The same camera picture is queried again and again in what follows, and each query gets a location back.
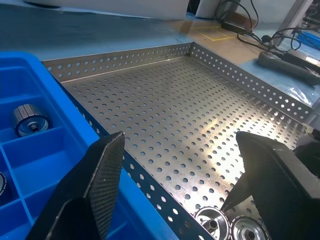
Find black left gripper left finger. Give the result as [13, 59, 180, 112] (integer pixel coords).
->
[26, 130, 126, 240]

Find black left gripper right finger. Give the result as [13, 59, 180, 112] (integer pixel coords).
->
[220, 130, 320, 240]

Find blue compartment tray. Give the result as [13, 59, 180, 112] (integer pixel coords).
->
[0, 51, 216, 240]

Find perforated metal tray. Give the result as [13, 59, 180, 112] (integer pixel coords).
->
[41, 41, 313, 240]

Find black handheld tool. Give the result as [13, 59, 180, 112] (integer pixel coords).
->
[256, 50, 320, 87]

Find blue tube bundle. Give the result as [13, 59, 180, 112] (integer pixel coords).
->
[296, 29, 320, 50]

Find yellow tape marking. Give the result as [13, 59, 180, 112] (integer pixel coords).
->
[191, 23, 237, 43]

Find black power adapter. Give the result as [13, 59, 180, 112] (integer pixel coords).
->
[220, 20, 254, 33]

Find white backdrop board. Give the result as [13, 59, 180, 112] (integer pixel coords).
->
[23, 0, 190, 21]

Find white paper roll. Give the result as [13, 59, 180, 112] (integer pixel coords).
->
[195, 0, 221, 19]

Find black tool cable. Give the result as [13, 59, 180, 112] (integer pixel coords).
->
[236, 27, 302, 53]

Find aluminium frame post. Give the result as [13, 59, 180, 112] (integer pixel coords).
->
[275, 0, 317, 49]

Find black adapter cable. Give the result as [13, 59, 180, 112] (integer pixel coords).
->
[214, 0, 260, 32]

